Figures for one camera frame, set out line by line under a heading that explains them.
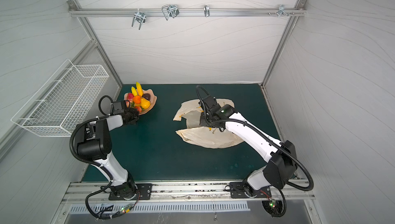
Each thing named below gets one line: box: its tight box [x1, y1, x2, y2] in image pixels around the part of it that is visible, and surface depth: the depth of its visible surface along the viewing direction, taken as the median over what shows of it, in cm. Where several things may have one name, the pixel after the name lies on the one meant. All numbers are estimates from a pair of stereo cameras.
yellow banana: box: [135, 81, 144, 98], surface depth 110 cm
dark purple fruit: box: [141, 92, 151, 101], surface depth 108 cm
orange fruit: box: [132, 95, 142, 105], surface depth 106 cm
